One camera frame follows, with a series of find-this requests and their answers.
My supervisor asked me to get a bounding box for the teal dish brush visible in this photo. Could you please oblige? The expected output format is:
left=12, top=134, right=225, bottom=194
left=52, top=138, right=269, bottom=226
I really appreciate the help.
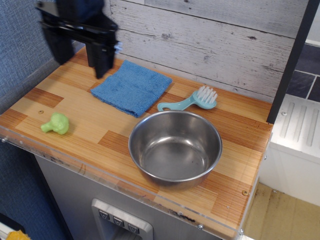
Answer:
left=157, top=86, right=218, bottom=112

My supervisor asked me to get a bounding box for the white ribbed cabinet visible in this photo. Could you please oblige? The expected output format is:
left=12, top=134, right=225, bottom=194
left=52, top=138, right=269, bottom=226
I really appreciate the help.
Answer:
left=259, top=94, right=320, bottom=206

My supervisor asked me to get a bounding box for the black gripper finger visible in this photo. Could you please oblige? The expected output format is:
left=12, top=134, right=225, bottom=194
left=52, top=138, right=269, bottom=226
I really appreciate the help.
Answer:
left=41, top=23, right=75, bottom=65
left=85, top=40, right=118, bottom=79

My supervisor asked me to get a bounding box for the silver dispenser button panel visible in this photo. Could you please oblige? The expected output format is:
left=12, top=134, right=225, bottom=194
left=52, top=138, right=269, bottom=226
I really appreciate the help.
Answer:
left=91, top=198, right=154, bottom=240

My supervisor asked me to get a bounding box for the yellow object bottom left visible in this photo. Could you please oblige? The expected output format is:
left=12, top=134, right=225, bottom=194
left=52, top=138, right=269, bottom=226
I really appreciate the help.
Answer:
left=6, top=230, right=31, bottom=240

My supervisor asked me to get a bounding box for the black right shelf post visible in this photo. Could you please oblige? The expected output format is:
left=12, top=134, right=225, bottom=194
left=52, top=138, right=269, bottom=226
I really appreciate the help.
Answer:
left=266, top=0, right=320, bottom=124

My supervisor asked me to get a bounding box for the blue folded cloth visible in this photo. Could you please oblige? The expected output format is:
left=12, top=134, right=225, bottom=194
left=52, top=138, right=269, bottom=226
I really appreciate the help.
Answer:
left=91, top=60, right=173, bottom=118

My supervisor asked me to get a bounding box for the black shelf post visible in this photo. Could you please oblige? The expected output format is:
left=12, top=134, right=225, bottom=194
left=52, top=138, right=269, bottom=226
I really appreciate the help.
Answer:
left=85, top=44, right=96, bottom=68
left=266, top=0, right=320, bottom=124

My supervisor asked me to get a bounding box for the black left shelf post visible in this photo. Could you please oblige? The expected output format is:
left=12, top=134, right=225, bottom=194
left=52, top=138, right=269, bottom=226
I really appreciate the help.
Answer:
left=85, top=44, right=96, bottom=68

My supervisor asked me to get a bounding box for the green toy broccoli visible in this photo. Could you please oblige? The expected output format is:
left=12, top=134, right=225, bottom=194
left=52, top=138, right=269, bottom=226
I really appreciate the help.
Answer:
left=40, top=112, right=69, bottom=135

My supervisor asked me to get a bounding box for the stainless steel bowl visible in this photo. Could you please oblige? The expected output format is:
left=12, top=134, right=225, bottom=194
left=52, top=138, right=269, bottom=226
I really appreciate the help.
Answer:
left=128, top=110, right=223, bottom=191

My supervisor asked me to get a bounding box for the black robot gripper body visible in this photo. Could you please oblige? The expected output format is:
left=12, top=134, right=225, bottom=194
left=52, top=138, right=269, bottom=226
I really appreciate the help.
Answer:
left=35, top=0, right=123, bottom=53

